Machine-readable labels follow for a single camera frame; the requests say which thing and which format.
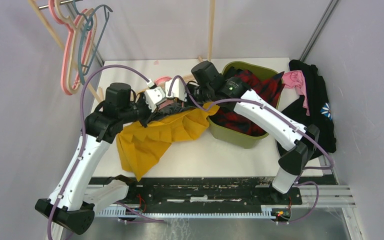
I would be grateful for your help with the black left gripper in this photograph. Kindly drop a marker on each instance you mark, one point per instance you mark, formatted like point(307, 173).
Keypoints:
point(150, 114)

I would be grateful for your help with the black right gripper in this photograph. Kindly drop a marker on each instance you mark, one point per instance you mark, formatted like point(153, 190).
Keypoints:
point(188, 87)

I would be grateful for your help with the yellow skirt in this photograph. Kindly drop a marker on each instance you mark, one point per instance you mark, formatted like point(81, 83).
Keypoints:
point(140, 148)

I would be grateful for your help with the pink plastic hanger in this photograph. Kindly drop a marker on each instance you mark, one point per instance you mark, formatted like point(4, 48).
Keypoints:
point(69, 85)
point(161, 82)

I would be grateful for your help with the olive green plastic basket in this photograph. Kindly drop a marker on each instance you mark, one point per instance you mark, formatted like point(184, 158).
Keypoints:
point(234, 128)

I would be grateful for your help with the grey blue plastic hanger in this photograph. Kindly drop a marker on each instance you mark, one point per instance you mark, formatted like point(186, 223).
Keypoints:
point(90, 39)

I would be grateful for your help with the beige wooden hanger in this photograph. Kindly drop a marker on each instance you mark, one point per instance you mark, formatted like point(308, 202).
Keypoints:
point(78, 46)

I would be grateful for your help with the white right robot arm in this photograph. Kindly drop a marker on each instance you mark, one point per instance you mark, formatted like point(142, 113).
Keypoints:
point(298, 140)

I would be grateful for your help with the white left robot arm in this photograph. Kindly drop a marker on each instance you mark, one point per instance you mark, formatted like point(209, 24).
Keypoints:
point(69, 205)

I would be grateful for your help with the pink garment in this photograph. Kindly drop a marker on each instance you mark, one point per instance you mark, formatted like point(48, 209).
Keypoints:
point(295, 79)

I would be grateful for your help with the black garment with flower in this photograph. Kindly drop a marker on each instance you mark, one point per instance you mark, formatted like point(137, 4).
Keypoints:
point(318, 104)

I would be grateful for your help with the wooden clothes rack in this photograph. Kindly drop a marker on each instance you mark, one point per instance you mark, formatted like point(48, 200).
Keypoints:
point(100, 94)

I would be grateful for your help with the metal rack rod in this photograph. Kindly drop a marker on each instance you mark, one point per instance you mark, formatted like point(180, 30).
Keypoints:
point(62, 2)

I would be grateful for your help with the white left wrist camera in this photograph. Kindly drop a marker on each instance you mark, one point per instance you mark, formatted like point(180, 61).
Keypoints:
point(154, 96)

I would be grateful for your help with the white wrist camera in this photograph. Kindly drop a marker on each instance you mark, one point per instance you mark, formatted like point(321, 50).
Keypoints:
point(154, 96)
point(175, 89)

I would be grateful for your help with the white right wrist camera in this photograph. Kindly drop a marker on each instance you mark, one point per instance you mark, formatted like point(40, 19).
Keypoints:
point(175, 89)

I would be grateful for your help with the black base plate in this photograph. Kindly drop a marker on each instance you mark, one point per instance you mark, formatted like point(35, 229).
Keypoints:
point(207, 195)

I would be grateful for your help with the white cable duct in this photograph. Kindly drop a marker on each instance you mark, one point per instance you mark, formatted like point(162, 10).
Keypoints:
point(118, 211)

